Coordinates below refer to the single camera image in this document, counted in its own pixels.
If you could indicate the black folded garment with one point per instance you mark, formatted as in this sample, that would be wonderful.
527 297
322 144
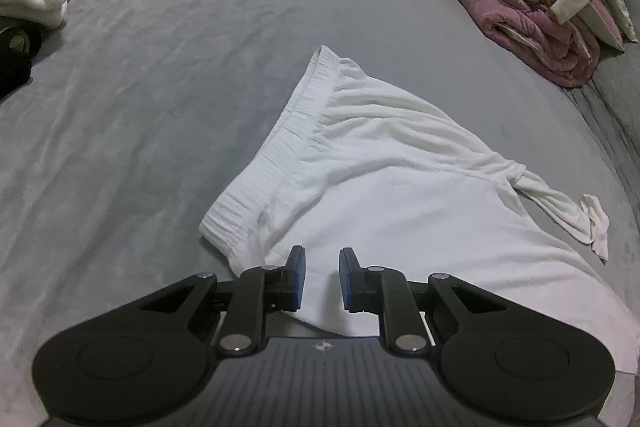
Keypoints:
15 62

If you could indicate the white pants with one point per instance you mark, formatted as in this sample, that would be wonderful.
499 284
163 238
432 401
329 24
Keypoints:
390 187

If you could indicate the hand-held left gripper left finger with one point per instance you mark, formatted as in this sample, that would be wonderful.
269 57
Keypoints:
298 279

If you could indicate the grey quilted blanket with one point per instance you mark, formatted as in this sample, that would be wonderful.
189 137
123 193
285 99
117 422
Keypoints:
617 97

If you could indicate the pale green garment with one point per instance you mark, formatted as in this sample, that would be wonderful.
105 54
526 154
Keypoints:
612 7

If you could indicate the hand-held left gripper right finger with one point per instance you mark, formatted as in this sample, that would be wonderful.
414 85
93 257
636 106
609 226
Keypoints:
346 279

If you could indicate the pink quilt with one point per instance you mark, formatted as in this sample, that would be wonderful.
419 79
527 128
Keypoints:
520 22

